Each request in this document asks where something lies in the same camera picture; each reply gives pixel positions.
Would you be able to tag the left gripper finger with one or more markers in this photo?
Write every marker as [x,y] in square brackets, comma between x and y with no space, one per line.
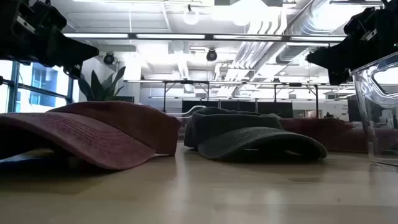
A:
[71,51]
[74,71]

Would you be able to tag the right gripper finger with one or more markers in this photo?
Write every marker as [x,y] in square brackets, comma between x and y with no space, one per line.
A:
[339,77]
[337,54]

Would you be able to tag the maroon baseball cap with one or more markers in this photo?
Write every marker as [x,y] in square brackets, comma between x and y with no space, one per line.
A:
[323,133]
[93,137]

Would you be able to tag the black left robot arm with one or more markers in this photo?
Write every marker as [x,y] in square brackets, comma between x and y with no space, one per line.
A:
[6,28]

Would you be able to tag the green snake plant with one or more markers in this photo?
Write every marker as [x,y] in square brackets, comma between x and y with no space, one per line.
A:
[101,87]

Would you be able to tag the black ceiling spotlight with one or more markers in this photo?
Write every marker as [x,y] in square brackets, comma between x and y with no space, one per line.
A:
[109,58]
[211,55]

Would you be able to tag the black monitor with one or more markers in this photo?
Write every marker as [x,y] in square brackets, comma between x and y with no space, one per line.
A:
[126,99]

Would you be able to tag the black partition panels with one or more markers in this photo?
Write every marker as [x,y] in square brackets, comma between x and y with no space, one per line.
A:
[273,107]

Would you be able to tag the long ceiling light strip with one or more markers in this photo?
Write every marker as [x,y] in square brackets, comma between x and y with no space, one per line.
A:
[199,36]

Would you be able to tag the window with dark frame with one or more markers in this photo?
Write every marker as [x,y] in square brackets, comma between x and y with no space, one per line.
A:
[37,87]

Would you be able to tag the silver ventilation duct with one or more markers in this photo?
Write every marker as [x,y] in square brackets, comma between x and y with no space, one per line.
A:
[308,25]

